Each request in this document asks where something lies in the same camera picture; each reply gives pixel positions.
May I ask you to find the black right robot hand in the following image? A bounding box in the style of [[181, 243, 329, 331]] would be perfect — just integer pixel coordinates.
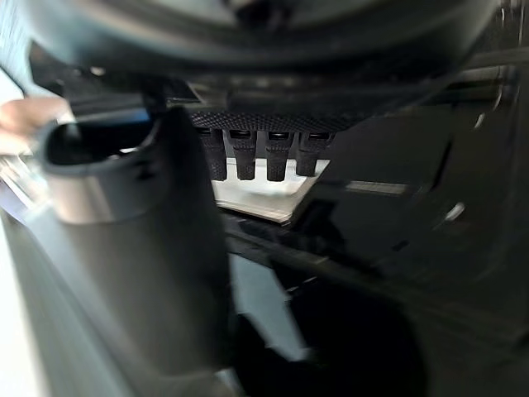
[[22, 0, 499, 397]]

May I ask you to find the white flat board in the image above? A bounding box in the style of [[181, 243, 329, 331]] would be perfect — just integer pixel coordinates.
[[211, 159, 331, 227]]

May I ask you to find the person's hand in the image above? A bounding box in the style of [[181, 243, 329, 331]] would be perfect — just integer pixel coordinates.
[[0, 98, 74, 141]]

